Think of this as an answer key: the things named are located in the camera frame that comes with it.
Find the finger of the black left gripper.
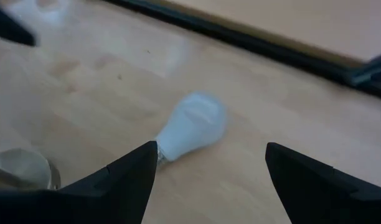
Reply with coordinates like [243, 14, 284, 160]
[0, 3, 37, 47]

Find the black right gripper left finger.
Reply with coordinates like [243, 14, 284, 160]
[0, 140, 159, 224]

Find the white frosted lightbulb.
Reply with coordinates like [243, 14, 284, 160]
[155, 90, 228, 166]

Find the light wooden desk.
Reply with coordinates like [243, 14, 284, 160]
[165, 0, 381, 63]

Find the metal lamp base with socket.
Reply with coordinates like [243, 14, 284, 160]
[0, 147, 62, 191]

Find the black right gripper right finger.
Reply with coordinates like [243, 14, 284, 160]
[265, 141, 381, 224]

